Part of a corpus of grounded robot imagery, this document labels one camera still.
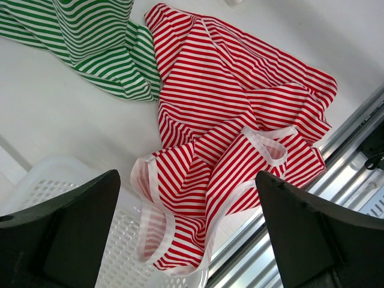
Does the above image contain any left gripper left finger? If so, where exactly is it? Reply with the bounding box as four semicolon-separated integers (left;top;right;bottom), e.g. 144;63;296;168
1;170;121;287

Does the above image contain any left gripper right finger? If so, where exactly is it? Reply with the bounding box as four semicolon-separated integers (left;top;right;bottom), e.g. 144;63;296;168
255;171;383;287

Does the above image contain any red striped tank top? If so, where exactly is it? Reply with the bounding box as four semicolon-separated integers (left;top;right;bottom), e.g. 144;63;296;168
131;4;337;277

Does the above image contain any green striped tank top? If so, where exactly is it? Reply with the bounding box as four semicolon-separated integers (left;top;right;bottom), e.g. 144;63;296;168
1;1;161;101

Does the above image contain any white plastic basket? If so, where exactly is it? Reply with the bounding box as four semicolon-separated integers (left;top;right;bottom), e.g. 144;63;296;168
1;155;208;287

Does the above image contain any aluminium mounting rail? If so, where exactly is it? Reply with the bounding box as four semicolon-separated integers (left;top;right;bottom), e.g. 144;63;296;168
207;88;383;287

